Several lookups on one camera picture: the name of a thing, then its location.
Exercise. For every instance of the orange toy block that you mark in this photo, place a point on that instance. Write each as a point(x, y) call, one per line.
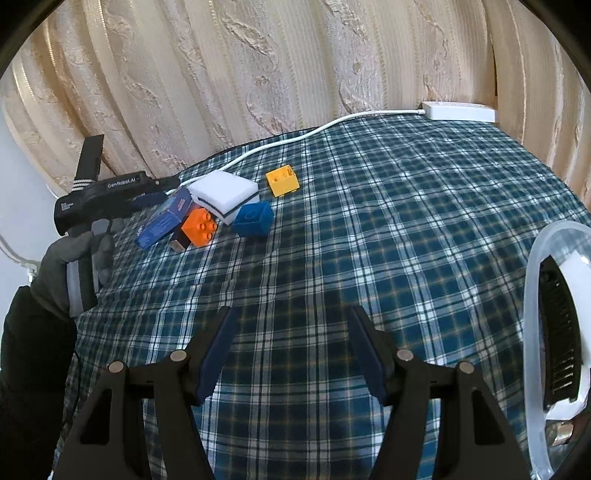
point(198, 228)

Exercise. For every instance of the white wall plug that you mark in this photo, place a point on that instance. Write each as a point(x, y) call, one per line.
point(31, 272)

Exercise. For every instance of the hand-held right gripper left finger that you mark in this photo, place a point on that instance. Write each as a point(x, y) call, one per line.
point(214, 355)

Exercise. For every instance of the blue printed box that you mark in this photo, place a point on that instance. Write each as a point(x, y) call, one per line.
point(159, 226)

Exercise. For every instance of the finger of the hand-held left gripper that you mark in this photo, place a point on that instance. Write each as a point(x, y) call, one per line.
point(167, 182)
point(150, 199)

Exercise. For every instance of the white power strip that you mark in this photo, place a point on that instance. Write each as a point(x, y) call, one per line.
point(461, 111)

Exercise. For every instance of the blue toy block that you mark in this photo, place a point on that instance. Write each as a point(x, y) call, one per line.
point(251, 219)

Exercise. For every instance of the yellow toy block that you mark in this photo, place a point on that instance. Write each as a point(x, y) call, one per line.
point(284, 182)

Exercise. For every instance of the black comb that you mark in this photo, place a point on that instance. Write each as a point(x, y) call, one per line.
point(558, 332)

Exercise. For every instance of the small dark silver-tipped object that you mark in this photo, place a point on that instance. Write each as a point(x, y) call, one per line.
point(178, 243)

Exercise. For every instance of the short white sponge black stripe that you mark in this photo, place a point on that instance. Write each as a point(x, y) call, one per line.
point(221, 191)

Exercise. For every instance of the clear plastic container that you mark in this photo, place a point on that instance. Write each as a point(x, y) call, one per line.
point(531, 323)

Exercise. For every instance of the blue plaid tablecloth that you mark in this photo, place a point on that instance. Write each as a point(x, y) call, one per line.
point(369, 230)

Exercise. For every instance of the person's left forearm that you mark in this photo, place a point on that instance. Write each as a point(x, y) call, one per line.
point(32, 378)

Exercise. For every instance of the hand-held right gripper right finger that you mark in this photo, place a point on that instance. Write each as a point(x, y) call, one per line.
point(367, 355)

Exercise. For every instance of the person's left hand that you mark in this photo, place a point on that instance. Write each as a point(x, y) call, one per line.
point(60, 263)

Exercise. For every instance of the cream patterned curtain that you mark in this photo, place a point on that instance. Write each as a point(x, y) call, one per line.
point(231, 69)

